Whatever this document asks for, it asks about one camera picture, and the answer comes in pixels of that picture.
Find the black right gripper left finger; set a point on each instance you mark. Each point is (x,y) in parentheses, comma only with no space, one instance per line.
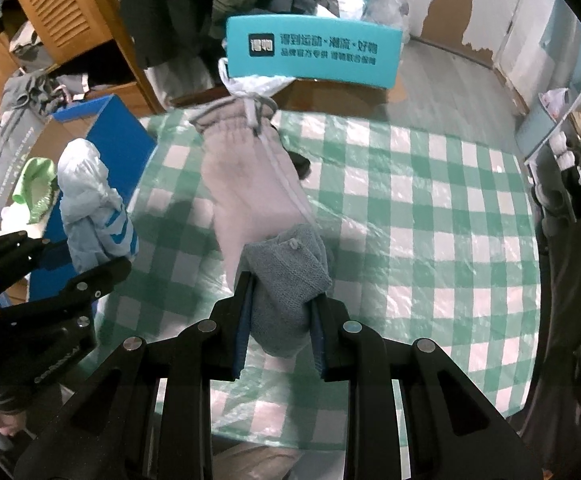
(230,338)

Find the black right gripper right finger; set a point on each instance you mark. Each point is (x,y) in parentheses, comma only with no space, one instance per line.
(331,333)

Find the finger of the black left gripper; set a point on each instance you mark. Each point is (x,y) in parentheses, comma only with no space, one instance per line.
(19,255)
(59,294)

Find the white blue patterned sock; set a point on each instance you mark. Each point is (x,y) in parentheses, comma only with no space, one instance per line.
(94,216)

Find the light green sock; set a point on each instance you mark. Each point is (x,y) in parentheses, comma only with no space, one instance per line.
(35,189)

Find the grey knit sock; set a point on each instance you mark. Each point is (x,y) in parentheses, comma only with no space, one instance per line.
(288,289)

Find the pinkish grey fleece pants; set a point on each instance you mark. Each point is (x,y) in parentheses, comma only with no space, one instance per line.
(257,194)

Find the green checkered tablecloth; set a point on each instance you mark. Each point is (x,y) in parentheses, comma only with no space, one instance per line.
(427,236)

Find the blue cardboard box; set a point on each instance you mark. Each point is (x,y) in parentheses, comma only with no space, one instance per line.
(100,150)

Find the grey clothes pile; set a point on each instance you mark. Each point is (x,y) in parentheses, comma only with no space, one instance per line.
(43,93)

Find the brown cardboard box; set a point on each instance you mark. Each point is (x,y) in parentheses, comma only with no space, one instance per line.
(337,98)

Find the white plastic bag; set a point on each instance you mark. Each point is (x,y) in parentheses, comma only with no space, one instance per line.
(262,85)

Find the wooden louvered cabinet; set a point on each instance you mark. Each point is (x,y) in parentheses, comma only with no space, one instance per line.
(92,32)

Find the teal shoe box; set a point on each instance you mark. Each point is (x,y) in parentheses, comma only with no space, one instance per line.
(311,47)

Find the white shoe rack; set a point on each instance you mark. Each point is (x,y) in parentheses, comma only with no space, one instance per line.
(550,143)

